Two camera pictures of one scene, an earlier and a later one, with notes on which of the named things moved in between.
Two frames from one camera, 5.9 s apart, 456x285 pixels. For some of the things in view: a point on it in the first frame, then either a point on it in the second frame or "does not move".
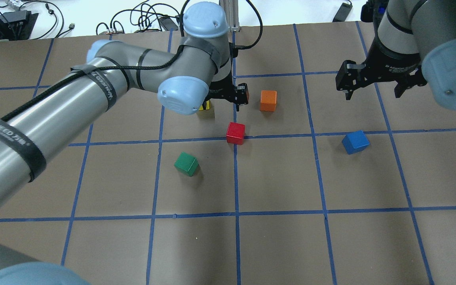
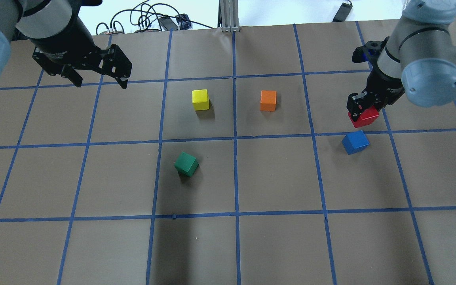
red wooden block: [235, 133] to [367, 117]
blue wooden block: [355, 141] does not move
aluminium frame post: [231, 8] does not move
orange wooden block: [268, 99] does not move
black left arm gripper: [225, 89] to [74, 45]
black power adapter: [167, 23] does not move
